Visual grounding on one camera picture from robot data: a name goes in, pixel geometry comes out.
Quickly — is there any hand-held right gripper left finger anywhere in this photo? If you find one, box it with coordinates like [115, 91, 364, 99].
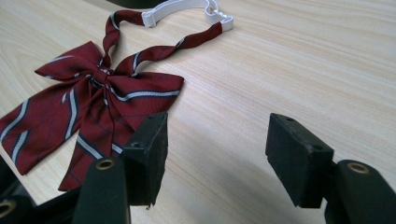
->
[72, 111, 169, 224]

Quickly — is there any dark red striped bow tie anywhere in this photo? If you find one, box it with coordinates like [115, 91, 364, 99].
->
[0, 0, 234, 192]

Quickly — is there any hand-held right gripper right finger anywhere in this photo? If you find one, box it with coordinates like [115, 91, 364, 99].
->
[264, 113, 396, 224]

